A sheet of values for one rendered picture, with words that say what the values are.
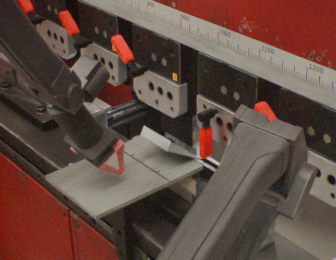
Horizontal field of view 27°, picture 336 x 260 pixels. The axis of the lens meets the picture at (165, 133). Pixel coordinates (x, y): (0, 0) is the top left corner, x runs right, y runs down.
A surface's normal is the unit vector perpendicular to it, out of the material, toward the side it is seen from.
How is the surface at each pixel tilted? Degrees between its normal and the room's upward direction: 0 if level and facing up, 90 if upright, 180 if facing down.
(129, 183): 0
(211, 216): 21
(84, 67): 26
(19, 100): 0
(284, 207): 61
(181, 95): 90
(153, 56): 90
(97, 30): 90
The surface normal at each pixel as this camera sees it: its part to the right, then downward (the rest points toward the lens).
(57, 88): 0.83, 0.41
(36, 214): -0.77, 0.33
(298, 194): -0.39, -0.03
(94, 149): -0.40, -0.59
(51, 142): -0.02, -0.87
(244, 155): -0.06, -0.64
